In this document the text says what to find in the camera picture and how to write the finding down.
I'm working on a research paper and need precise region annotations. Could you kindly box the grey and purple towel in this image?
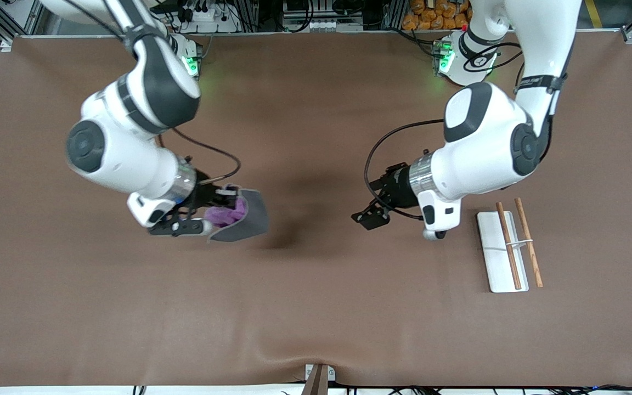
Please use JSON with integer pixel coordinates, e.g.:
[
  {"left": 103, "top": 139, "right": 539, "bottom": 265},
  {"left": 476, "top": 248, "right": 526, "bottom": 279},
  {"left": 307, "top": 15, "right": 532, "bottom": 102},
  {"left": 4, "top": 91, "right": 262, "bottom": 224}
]
[{"left": 206, "top": 188, "right": 269, "bottom": 243}]

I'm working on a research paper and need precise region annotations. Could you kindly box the brown table mat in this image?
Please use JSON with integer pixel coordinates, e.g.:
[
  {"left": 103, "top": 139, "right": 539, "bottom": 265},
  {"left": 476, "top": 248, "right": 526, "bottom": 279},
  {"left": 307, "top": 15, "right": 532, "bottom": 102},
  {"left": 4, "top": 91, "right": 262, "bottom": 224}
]
[{"left": 0, "top": 30, "right": 632, "bottom": 387}]

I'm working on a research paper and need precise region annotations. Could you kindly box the white rectangular tray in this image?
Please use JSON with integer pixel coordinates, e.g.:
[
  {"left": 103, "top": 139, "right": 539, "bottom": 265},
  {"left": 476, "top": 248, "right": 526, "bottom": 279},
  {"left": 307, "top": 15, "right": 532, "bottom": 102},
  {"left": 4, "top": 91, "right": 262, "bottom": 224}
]
[{"left": 477, "top": 197, "right": 544, "bottom": 294}]

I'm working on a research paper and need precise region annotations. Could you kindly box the pile of orange items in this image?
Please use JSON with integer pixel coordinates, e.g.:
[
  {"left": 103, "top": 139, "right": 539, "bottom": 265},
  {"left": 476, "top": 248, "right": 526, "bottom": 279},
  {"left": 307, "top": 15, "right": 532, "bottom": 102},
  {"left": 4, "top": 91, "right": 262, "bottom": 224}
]
[{"left": 403, "top": 0, "right": 470, "bottom": 31}]

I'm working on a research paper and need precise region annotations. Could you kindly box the white power strip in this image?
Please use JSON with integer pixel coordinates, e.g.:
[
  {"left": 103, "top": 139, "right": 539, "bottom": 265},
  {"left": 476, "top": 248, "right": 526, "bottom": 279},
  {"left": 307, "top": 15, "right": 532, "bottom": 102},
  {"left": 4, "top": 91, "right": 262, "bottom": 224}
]
[{"left": 183, "top": 5, "right": 224, "bottom": 24}]

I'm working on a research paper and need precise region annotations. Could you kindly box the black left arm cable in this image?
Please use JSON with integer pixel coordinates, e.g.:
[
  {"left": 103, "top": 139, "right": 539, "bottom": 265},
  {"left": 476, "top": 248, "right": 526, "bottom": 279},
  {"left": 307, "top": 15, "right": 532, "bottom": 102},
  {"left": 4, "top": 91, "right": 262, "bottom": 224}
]
[{"left": 364, "top": 41, "right": 525, "bottom": 221}]

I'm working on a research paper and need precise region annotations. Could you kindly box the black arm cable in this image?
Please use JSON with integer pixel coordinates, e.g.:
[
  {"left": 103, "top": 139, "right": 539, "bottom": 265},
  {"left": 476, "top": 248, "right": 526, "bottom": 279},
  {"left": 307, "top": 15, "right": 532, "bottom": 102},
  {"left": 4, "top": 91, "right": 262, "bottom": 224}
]
[
  {"left": 364, "top": 41, "right": 525, "bottom": 221},
  {"left": 154, "top": 126, "right": 242, "bottom": 185}
]

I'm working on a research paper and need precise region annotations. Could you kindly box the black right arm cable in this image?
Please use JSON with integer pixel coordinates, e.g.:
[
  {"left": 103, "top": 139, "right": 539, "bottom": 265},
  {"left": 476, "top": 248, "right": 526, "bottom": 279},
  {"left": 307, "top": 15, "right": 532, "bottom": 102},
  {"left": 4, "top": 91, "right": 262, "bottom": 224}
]
[{"left": 154, "top": 126, "right": 242, "bottom": 185}]

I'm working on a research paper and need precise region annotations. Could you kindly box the camera pole with white bracket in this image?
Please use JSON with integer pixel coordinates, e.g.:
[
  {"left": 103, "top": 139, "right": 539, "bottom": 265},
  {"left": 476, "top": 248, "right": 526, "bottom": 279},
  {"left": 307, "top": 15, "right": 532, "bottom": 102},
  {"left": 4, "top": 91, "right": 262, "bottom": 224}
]
[{"left": 302, "top": 364, "right": 336, "bottom": 395}]

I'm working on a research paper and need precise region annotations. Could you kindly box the black floor cable bundle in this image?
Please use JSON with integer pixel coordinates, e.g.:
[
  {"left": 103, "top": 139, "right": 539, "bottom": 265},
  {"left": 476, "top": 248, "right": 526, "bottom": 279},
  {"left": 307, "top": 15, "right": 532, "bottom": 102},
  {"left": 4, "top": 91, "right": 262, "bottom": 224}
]
[{"left": 343, "top": 385, "right": 632, "bottom": 395}]

